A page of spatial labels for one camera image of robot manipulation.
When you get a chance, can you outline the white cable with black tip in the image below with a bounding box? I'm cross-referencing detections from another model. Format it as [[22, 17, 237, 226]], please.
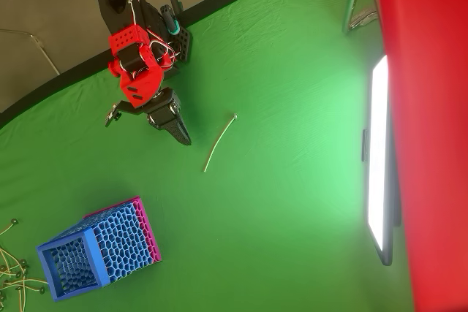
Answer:
[[14, 278, 47, 295], [0, 218, 19, 237], [14, 284, 29, 311], [0, 266, 23, 279], [0, 248, 29, 269]]

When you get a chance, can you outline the clear plastic piece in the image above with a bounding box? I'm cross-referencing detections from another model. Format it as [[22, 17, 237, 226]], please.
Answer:
[[349, 7, 378, 31]]

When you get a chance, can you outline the thin white cable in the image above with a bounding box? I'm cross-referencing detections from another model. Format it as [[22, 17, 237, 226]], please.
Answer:
[[0, 28, 61, 76]]

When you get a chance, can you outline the blue and magenta lattice basket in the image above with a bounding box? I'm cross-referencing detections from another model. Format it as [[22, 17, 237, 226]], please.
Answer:
[[35, 196, 163, 303]]

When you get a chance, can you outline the red blurred mount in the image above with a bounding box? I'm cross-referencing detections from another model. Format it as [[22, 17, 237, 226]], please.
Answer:
[[372, 0, 468, 312]]

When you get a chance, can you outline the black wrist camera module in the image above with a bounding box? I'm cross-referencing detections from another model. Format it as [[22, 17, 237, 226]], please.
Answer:
[[105, 101, 147, 127]]

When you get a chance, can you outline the black clamp with teal ring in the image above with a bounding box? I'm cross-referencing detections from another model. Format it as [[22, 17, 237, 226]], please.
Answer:
[[159, 0, 184, 37]]

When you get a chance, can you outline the green cloth with black rim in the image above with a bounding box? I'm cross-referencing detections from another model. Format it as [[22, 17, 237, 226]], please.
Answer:
[[0, 0, 416, 312]]

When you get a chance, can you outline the black LED light panel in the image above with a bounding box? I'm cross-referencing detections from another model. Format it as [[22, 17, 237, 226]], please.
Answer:
[[361, 54, 401, 267]]

